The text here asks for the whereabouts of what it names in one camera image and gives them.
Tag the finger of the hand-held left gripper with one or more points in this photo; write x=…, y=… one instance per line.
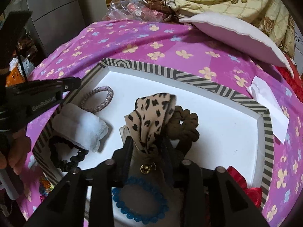
x=69, y=84
x=14, y=40

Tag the clear plastic bag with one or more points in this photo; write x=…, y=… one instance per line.
x=132, y=9

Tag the white pillow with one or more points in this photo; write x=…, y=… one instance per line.
x=232, y=33

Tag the brown scrunchie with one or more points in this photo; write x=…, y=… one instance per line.
x=187, y=127

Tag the red cloth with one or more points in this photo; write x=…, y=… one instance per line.
x=293, y=78

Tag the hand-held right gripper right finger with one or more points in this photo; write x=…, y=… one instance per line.
x=194, y=194

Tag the white paper note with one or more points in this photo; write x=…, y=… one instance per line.
x=269, y=108

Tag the person's left hand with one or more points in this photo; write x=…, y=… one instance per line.
x=19, y=151

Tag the pink floral bedsheet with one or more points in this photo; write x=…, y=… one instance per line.
x=165, y=42

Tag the red bow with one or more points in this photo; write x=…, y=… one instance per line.
x=251, y=191

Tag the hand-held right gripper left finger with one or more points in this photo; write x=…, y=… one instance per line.
x=101, y=189

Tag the striped cardboard box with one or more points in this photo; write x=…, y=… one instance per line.
x=224, y=132

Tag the orange plastic basket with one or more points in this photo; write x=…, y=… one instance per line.
x=15, y=74

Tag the white fluffy scrunchie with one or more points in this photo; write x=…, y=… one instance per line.
x=80, y=125

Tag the grey cabinet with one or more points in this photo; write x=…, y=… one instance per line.
x=56, y=16

